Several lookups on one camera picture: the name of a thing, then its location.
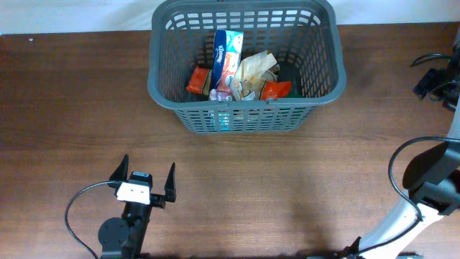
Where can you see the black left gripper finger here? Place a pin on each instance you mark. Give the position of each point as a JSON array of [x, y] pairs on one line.
[[170, 189], [120, 174]]

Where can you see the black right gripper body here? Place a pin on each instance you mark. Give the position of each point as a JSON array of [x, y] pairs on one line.
[[444, 84]]

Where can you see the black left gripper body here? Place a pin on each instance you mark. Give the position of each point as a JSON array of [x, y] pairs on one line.
[[157, 198]]

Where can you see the orange-ended pasta packet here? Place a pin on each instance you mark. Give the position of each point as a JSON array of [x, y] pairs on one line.
[[265, 88]]

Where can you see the beige clear snack bag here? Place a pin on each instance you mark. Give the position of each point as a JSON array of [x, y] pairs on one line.
[[252, 75]]

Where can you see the green-lidded seasoning jar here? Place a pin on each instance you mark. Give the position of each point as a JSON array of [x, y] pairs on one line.
[[294, 95]]

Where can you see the multicolour tissue pack bundle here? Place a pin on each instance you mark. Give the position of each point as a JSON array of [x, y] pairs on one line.
[[226, 59]]

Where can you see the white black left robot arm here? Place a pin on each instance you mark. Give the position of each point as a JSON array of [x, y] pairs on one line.
[[123, 237]]

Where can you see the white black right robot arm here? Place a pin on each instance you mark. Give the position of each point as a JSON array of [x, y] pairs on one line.
[[430, 184]]

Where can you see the grey plastic mesh basket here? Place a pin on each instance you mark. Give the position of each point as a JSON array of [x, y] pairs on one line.
[[302, 35]]

